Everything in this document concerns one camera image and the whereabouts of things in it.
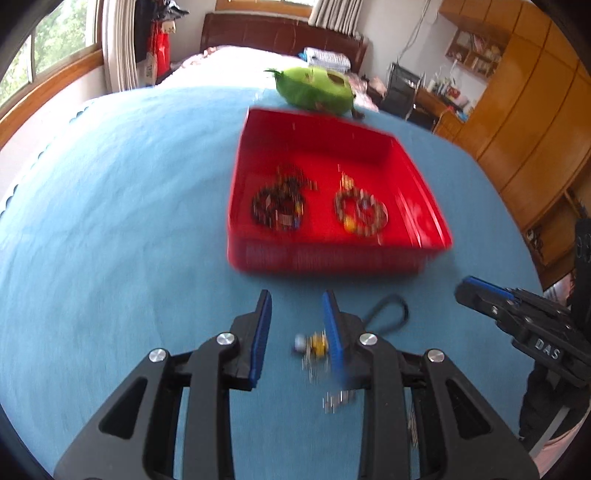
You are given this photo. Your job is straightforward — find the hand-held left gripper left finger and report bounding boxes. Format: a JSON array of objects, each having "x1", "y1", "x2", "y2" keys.
[{"x1": 53, "y1": 290, "x2": 273, "y2": 480}]

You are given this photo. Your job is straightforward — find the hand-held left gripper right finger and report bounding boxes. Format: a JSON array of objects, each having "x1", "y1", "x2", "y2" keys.
[{"x1": 322, "y1": 291, "x2": 539, "y2": 480}]

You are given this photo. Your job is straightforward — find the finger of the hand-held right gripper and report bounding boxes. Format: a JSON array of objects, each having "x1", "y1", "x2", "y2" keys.
[
  {"x1": 463, "y1": 276, "x2": 525, "y2": 302},
  {"x1": 455, "y1": 282, "x2": 527, "y2": 326}
]

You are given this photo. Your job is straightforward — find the black cord necklace yellow bead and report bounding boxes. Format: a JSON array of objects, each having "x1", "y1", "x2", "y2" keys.
[{"x1": 292, "y1": 294, "x2": 410, "y2": 372}]

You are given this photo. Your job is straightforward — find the red rectangular box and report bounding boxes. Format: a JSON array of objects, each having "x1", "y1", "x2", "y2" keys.
[{"x1": 226, "y1": 107, "x2": 453, "y2": 278}]

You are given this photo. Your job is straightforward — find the brown wooden bead bracelet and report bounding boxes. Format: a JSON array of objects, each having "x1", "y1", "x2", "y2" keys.
[{"x1": 333, "y1": 175, "x2": 389, "y2": 238}]

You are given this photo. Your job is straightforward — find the multicoloured bead bracelet gold charm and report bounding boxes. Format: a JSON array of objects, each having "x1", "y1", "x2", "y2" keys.
[{"x1": 250, "y1": 182, "x2": 305, "y2": 232}]

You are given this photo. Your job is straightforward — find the low wooden cabinet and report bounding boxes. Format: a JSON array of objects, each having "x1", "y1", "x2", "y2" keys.
[{"x1": 522, "y1": 187, "x2": 585, "y2": 280}]

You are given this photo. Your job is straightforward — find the wooden desk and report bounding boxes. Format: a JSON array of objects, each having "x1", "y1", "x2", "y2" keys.
[{"x1": 406, "y1": 88, "x2": 472, "y2": 140}]

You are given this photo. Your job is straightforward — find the wooden wardrobe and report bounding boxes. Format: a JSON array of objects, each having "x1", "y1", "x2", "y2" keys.
[{"x1": 438, "y1": 0, "x2": 591, "y2": 232}]

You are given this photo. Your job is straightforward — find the black office chair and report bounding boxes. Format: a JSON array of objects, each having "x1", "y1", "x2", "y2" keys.
[{"x1": 379, "y1": 62, "x2": 426, "y2": 121}]

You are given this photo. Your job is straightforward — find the green plush toy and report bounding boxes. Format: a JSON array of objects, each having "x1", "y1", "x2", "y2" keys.
[{"x1": 264, "y1": 66, "x2": 358, "y2": 114}]

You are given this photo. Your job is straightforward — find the folded patterned cloth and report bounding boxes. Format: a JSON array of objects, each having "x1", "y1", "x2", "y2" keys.
[{"x1": 302, "y1": 47, "x2": 352, "y2": 73}]

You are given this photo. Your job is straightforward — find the pale bed sheet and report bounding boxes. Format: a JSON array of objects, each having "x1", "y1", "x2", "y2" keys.
[{"x1": 157, "y1": 45, "x2": 303, "y2": 89}]

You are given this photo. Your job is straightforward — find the dark wooden headboard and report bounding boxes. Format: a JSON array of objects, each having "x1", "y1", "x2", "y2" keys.
[{"x1": 201, "y1": 13, "x2": 370, "y2": 75}]

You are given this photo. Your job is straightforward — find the red bag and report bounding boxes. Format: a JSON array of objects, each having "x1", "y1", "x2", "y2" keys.
[{"x1": 147, "y1": 21, "x2": 172, "y2": 78}]

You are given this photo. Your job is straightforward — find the pale pleated curtain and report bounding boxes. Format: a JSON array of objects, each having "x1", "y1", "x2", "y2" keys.
[
  {"x1": 308, "y1": 0, "x2": 366, "y2": 38},
  {"x1": 102, "y1": 0, "x2": 154, "y2": 93}
]

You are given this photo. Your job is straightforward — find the coat rack with clothes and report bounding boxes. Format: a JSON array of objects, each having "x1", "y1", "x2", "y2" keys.
[{"x1": 133, "y1": 0, "x2": 191, "y2": 88}]

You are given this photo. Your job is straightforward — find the large wooden framed window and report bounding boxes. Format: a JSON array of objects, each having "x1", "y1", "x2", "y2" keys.
[{"x1": 0, "y1": 0, "x2": 105, "y2": 148}]

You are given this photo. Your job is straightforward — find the silver chain bracelet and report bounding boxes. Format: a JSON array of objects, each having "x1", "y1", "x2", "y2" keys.
[{"x1": 322, "y1": 390, "x2": 357, "y2": 414}]

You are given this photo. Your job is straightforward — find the wooden wall shelf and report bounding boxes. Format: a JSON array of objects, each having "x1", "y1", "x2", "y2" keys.
[{"x1": 445, "y1": 28, "x2": 511, "y2": 84}]

